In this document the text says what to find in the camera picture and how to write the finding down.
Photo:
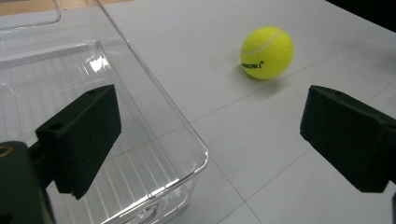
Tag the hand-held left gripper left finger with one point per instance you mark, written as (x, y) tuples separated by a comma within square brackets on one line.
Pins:
[(81, 137)]

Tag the yellow tennis ball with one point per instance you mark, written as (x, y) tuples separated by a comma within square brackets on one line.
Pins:
[(267, 53)]

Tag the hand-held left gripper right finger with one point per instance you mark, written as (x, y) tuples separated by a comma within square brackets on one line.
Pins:
[(348, 137)]

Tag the clear plastic container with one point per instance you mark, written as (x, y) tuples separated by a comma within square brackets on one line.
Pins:
[(93, 102)]

